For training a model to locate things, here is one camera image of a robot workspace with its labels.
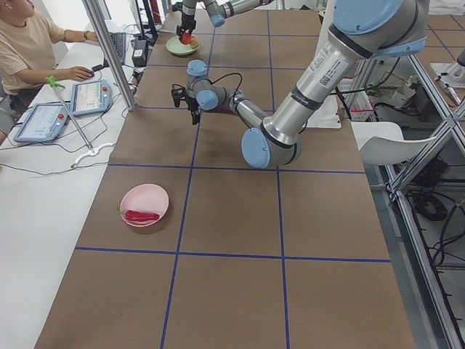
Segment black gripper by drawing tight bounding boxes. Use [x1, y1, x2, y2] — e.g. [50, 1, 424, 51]
[177, 12, 196, 39]
[185, 96, 201, 125]

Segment red orange round fruit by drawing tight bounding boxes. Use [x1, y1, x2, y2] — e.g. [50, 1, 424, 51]
[180, 31, 191, 45]

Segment yellow pink peach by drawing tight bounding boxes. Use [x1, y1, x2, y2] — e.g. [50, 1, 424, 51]
[189, 35, 200, 49]

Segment red chili pepper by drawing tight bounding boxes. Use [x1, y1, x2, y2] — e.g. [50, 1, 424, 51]
[119, 209, 160, 224]

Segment purple eggplant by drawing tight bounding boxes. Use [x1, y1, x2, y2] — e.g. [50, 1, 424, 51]
[203, 105, 235, 114]

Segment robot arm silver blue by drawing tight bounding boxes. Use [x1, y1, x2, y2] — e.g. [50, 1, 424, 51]
[171, 0, 272, 41]
[185, 0, 429, 168]

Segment person right hand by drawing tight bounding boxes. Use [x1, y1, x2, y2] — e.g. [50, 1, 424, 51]
[69, 66, 94, 81]

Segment light green plate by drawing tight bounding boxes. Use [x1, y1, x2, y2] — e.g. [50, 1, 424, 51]
[166, 36, 200, 56]

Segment black power adapter box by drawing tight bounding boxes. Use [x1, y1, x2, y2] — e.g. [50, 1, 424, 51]
[132, 40, 148, 67]

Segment black keyboard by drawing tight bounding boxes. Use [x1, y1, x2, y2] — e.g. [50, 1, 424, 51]
[110, 32, 126, 65]

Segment pink plate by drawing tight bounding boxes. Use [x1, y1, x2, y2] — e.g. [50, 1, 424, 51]
[118, 184, 169, 227]

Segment far teach pendant tablet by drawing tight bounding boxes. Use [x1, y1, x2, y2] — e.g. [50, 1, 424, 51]
[70, 79, 112, 116]

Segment teach pendant tablet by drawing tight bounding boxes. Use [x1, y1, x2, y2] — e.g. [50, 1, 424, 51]
[70, 79, 112, 116]
[14, 103, 68, 143]

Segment metal rod green tip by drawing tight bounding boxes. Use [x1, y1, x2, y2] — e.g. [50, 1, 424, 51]
[45, 76, 116, 169]

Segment near teach pendant tablet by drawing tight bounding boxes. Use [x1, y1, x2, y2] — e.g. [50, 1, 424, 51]
[14, 103, 68, 143]

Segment person in beige shirt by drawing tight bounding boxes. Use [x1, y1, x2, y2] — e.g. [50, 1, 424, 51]
[0, 0, 100, 146]

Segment white plastic basket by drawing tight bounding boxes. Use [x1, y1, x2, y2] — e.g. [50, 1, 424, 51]
[346, 92, 375, 122]

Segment white chair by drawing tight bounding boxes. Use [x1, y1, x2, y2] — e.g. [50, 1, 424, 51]
[351, 121, 436, 166]

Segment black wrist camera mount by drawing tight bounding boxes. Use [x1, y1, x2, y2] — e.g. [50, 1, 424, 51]
[171, 84, 186, 108]

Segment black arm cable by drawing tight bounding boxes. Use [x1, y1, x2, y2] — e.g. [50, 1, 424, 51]
[171, 72, 243, 99]

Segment aluminium frame post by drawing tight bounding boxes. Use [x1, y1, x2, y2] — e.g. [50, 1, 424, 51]
[82, 0, 136, 111]

